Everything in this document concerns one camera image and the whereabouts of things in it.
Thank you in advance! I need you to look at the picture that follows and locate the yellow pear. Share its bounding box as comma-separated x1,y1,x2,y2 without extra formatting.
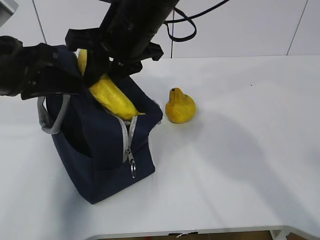
165,87,197,124

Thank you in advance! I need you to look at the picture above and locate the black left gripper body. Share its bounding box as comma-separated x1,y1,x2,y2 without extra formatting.
0,35,59,100

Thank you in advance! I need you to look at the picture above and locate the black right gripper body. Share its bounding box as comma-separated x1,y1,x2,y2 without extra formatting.
65,27,164,75

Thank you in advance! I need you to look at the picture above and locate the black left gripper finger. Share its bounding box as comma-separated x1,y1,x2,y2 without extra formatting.
27,66,84,96

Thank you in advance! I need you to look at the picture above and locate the navy blue lunch bag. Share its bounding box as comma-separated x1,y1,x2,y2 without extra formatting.
37,77,163,204

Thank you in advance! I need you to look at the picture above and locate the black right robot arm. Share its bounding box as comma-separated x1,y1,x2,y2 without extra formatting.
65,0,178,87

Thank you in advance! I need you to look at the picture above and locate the yellow banana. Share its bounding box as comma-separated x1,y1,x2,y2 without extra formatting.
76,48,146,121

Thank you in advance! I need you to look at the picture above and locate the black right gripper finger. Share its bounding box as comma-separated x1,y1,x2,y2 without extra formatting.
83,49,110,87

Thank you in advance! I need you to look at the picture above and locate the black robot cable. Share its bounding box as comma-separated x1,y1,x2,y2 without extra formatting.
164,0,231,43

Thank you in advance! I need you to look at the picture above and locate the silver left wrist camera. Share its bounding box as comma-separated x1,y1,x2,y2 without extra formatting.
0,0,19,27

